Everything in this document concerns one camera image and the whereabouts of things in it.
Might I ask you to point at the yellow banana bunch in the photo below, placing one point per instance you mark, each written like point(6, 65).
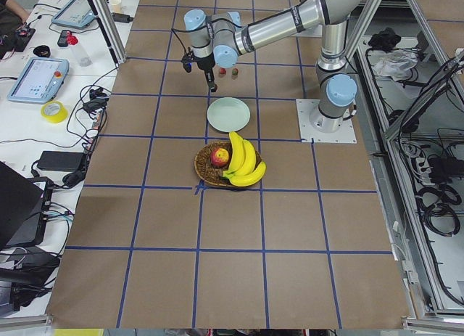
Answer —
point(243, 170)

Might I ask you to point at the blue teach pendant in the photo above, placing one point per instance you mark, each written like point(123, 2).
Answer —
point(75, 14)
point(39, 81)

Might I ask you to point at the black small bowl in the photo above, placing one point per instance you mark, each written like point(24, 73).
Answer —
point(42, 51)

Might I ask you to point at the brown wicker basket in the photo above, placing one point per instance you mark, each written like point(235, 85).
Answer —
point(206, 172)

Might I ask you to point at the aluminium frame post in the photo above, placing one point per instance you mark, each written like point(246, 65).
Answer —
point(108, 29)

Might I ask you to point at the yellow tape roll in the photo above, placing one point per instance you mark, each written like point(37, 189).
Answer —
point(54, 112)

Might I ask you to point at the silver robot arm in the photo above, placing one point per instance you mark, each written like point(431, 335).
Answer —
point(219, 40)

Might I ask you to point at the black power adapter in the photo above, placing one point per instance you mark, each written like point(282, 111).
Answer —
point(60, 161)

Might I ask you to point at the black laptop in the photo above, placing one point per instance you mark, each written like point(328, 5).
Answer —
point(24, 202)

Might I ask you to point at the near blue teach pendant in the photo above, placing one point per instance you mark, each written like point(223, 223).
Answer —
point(39, 81)

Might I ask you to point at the light green plate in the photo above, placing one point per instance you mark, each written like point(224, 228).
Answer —
point(228, 114)

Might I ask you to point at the black phone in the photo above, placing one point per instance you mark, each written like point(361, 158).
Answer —
point(62, 40)

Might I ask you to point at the far blue teach pendant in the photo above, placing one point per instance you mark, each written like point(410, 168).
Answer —
point(75, 14)

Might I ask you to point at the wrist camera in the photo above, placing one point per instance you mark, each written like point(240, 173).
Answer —
point(187, 60)

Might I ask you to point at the clear bottle red cap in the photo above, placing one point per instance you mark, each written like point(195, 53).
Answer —
point(78, 50)

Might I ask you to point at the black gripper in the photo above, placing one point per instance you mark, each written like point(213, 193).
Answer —
point(204, 63)

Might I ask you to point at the red apple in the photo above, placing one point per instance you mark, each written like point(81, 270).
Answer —
point(219, 157)

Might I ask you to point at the white paper cup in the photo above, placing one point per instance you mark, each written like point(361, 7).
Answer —
point(116, 5)

